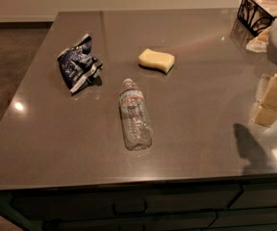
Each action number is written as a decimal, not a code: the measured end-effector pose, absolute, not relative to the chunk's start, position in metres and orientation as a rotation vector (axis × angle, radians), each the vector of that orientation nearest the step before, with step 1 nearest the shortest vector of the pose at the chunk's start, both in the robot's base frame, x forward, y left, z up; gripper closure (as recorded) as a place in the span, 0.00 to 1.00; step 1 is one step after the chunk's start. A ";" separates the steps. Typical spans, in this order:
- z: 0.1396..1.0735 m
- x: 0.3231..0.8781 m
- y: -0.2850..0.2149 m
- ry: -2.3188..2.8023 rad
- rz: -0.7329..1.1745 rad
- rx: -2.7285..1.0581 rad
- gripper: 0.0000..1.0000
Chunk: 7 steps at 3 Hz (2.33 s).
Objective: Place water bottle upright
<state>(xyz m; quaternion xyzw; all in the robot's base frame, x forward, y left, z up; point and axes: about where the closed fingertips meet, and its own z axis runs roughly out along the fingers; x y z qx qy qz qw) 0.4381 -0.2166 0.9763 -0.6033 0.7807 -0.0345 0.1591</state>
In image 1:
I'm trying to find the black wire napkin holder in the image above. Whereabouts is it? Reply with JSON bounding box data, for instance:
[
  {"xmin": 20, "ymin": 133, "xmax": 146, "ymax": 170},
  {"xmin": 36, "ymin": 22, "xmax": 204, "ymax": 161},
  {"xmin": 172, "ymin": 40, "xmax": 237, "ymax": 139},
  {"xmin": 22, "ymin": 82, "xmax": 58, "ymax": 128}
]
[{"xmin": 238, "ymin": 0, "xmax": 277, "ymax": 37}]

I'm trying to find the dark right drawer front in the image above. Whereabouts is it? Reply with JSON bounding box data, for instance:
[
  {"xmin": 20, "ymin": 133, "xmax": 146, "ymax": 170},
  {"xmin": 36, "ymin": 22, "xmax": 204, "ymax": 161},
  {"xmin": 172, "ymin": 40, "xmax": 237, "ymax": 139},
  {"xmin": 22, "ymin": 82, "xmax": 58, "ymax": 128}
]
[{"xmin": 231, "ymin": 183, "xmax": 277, "ymax": 209}]

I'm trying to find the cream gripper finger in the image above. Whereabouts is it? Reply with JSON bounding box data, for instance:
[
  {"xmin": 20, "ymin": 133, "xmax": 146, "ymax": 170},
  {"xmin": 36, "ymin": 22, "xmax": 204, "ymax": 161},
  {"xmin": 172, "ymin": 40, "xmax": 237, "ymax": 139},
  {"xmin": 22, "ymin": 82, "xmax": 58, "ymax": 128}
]
[{"xmin": 253, "ymin": 105, "xmax": 277, "ymax": 127}]

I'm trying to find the dark cabinet drawer front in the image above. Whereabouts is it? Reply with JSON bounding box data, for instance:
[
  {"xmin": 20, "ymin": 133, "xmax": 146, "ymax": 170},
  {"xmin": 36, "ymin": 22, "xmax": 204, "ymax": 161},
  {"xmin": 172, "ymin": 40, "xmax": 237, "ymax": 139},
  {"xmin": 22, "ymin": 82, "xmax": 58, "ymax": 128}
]
[{"xmin": 13, "ymin": 184, "xmax": 240, "ymax": 221}]

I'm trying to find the clear plastic water bottle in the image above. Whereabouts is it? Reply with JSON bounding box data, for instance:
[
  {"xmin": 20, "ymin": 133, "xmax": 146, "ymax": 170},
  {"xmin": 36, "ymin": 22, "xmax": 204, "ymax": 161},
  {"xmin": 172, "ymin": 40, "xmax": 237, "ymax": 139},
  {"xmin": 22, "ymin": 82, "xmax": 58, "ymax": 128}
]
[{"xmin": 119, "ymin": 78, "xmax": 152, "ymax": 151}]

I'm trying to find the crumpled blue chip bag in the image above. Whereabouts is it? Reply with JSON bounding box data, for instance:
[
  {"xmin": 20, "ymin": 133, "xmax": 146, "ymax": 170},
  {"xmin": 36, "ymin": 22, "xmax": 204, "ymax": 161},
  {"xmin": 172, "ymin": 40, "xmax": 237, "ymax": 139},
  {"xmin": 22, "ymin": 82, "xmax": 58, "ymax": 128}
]
[{"xmin": 57, "ymin": 34, "xmax": 103, "ymax": 95}]

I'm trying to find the yellow sponge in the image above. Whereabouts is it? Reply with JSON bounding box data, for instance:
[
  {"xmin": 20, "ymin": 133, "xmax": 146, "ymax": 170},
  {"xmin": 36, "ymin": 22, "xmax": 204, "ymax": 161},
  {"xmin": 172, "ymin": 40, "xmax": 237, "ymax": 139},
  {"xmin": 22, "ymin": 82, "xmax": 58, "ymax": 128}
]
[{"xmin": 138, "ymin": 48, "xmax": 175, "ymax": 74}]

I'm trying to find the black drawer handle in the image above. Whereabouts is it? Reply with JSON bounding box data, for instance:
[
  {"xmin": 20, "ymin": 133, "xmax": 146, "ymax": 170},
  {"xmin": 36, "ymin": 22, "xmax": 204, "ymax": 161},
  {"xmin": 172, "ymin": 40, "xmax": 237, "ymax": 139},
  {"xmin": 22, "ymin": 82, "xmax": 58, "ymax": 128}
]
[{"xmin": 113, "ymin": 199, "xmax": 147, "ymax": 216}]

